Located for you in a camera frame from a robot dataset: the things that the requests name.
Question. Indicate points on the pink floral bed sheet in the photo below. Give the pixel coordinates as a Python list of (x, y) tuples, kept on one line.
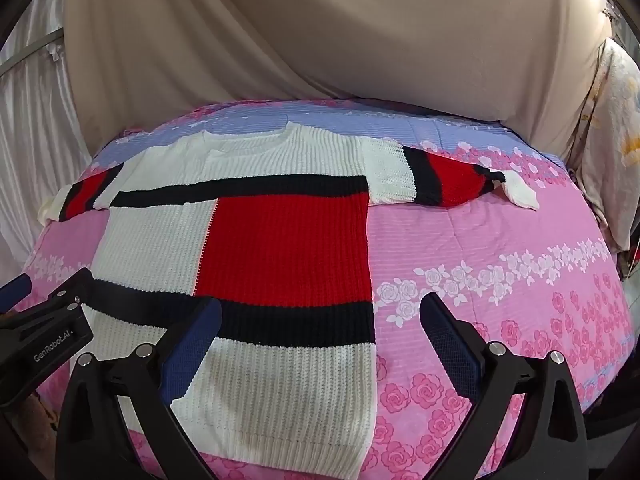
[(475, 240)]

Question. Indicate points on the pale floral quilt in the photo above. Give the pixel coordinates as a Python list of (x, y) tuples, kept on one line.
[(615, 135)]

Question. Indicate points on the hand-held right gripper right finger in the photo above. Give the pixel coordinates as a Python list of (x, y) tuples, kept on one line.
[(450, 355)]

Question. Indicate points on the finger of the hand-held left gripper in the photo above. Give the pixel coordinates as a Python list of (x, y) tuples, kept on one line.
[(55, 297), (15, 287)]

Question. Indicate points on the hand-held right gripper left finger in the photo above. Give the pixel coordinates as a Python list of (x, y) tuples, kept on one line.
[(192, 355)]

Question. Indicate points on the white satin curtain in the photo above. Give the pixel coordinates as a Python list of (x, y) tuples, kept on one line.
[(35, 135)]

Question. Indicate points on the beige draped cloth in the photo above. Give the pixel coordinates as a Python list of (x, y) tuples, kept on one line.
[(325, 35)]

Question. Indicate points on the white red black knit sweater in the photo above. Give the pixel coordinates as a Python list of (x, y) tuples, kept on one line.
[(280, 245)]

